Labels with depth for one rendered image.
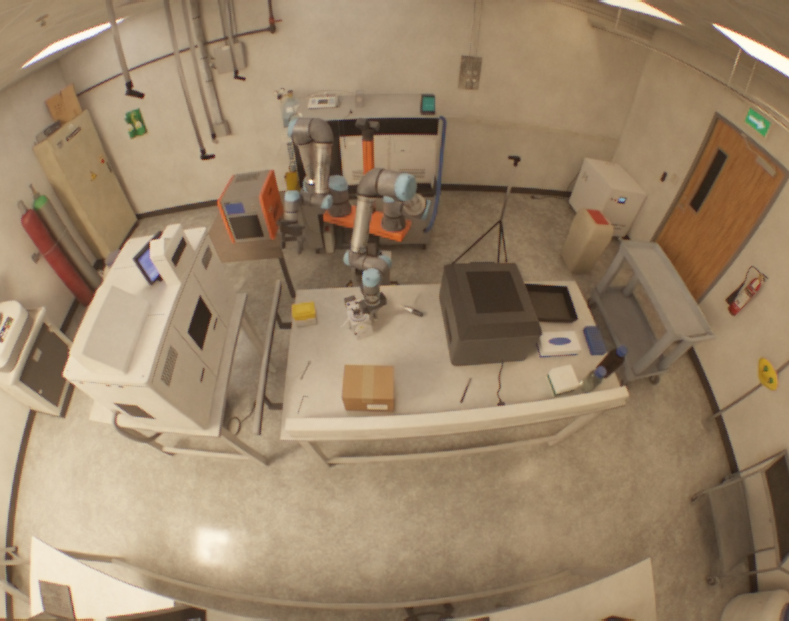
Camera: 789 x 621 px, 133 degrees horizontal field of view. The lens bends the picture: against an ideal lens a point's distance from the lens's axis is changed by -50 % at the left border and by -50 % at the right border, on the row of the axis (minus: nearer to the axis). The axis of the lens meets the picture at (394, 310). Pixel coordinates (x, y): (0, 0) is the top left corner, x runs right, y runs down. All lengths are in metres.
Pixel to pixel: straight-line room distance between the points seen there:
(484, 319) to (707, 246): 3.03
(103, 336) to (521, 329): 1.78
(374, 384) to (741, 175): 3.67
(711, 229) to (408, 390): 3.43
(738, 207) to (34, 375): 6.67
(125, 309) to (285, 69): 3.04
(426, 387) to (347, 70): 3.21
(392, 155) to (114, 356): 2.45
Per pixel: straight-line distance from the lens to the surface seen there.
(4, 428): 4.37
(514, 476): 2.58
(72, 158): 4.71
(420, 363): 1.70
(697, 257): 4.13
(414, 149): 2.93
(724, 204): 3.95
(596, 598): 1.81
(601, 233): 3.60
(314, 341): 1.80
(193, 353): 1.65
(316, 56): 3.85
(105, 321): 1.51
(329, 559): 2.43
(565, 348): 1.90
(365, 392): 1.46
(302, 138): 1.83
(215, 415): 1.79
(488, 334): 1.54
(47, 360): 3.85
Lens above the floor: 2.39
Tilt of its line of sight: 53 degrees down
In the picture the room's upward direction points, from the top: 1 degrees clockwise
